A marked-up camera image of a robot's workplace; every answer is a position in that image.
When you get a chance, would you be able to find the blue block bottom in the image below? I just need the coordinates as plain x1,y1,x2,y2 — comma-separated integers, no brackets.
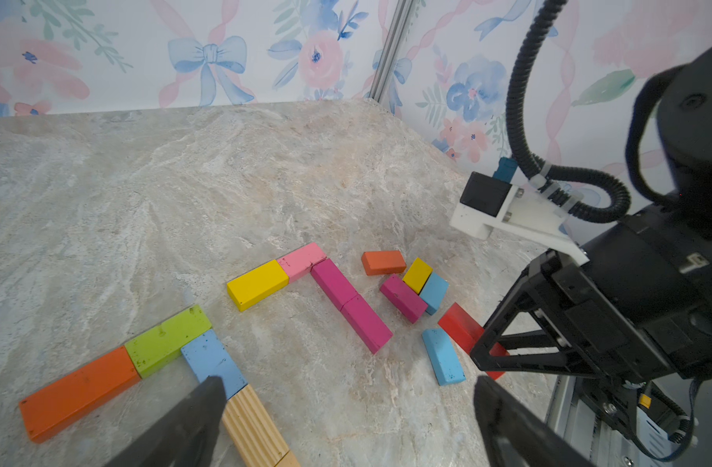
421,329,466,386

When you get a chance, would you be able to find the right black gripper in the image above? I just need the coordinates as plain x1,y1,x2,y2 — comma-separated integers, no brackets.
470,206,712,383

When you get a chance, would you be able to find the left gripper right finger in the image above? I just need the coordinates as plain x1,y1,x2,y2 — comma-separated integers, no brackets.
474,376,591,467

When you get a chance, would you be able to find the green block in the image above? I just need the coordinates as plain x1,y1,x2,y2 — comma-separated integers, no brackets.
125,305,212,379

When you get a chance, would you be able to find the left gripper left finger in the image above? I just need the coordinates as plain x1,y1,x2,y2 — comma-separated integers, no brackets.
107,377,227,466

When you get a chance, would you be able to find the magenta block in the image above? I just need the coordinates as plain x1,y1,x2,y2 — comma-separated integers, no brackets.
341,295,393,354
311,259,358,311
380,274,428,323

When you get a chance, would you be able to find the yellow block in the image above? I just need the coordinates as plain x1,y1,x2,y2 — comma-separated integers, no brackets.
403,258,433,295
227,260,290,313

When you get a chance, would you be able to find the pink block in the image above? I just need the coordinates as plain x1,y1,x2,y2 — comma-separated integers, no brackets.
277,242,328,283

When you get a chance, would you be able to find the blue block right lower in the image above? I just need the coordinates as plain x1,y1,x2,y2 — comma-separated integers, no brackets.
419,272,448,315

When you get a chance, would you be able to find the orange block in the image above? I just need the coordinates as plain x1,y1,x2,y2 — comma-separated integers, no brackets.
19,346,141,444
362,250,406,276

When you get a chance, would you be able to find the red block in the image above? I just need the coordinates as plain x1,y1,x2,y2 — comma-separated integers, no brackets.
438,303,484,355

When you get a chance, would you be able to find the light blue block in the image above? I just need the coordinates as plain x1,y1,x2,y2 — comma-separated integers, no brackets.
181,329,248,399

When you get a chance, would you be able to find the tan block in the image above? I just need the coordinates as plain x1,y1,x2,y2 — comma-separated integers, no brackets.
222,384,290,467

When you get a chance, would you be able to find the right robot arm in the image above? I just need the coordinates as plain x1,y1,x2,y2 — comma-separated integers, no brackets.
470,48,712,383

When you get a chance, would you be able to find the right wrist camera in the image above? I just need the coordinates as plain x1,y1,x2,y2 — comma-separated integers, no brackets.
450,172,589,266

